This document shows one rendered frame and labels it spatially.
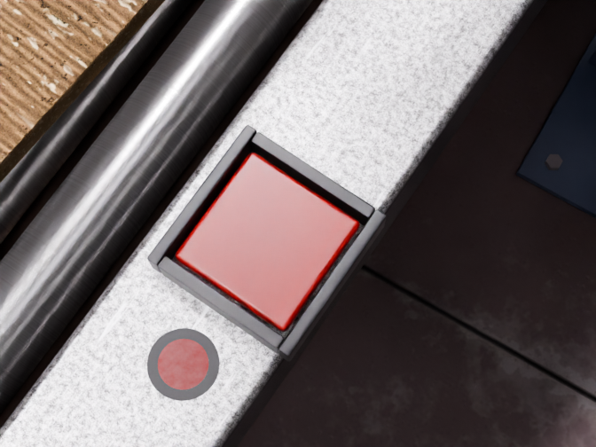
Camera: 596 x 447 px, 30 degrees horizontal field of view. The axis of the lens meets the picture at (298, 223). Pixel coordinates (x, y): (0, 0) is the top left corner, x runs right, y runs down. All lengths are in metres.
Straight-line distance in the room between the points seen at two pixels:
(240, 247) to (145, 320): 0.05
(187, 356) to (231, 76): 0.13
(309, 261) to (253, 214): 0.03
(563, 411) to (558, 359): 0.06
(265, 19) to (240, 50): 0.02
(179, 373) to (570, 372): 1.00
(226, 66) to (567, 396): 0.99
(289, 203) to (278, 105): 0.05
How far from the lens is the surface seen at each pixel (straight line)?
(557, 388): 1.45
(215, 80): 0.53
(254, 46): 0.54
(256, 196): 0.49
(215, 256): 0.49
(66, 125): 0.54
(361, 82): 0.53
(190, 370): 0.49
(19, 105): 0.52
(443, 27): 0.54
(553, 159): 1.49
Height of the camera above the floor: 1.40
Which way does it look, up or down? 75 degrees down
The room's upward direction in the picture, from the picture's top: 2 degrees counter-clockwise
